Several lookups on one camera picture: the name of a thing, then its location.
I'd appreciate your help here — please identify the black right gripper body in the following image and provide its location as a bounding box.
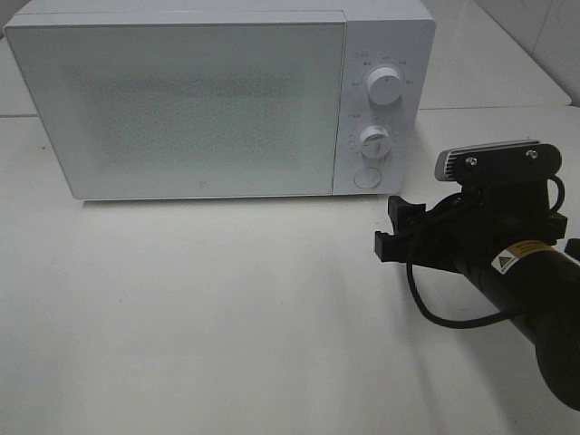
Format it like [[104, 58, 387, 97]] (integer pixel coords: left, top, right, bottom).
[[407, 194, 567, 281]]

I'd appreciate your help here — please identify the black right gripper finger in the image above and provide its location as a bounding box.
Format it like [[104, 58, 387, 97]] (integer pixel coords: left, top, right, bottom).
[[388, 196, 426, 236], [374, 231, 412, 263]]

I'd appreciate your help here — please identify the white timer knob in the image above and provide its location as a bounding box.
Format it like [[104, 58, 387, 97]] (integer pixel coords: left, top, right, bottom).
[[358, 126, 392, 160]]

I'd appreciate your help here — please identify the white microwave door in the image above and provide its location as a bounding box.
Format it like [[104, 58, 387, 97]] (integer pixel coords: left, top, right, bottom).
[[7, 24, 345, 200]]

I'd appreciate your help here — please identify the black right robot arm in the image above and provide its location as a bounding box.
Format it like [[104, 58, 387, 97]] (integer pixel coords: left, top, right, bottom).
[[374, 194, 579, 410]]

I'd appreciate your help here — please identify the upper white power knob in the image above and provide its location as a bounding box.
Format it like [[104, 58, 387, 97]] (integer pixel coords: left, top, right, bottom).
[[366, 65, 403, 106]]

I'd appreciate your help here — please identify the white microwave oven body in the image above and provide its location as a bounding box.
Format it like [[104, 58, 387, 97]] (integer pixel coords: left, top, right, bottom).
[[4, 1, 436, 199]]

